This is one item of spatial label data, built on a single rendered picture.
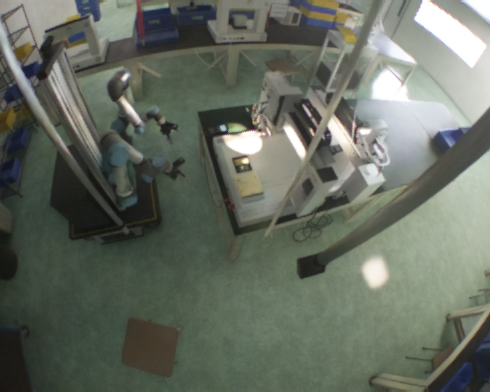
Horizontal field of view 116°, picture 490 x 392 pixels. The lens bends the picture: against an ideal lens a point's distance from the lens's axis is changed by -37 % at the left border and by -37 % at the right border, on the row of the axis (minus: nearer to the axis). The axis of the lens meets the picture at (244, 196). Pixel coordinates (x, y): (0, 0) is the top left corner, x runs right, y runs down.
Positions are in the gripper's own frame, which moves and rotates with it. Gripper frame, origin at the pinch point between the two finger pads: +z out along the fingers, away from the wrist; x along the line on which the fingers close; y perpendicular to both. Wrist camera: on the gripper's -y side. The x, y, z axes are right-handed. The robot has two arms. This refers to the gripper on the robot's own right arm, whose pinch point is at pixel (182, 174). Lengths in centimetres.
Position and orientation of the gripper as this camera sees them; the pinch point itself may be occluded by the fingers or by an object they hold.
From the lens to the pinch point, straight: 185.4
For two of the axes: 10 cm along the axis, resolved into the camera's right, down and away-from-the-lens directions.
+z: 2.0, 2.1, 9.6
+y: -6.3, 7.7, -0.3
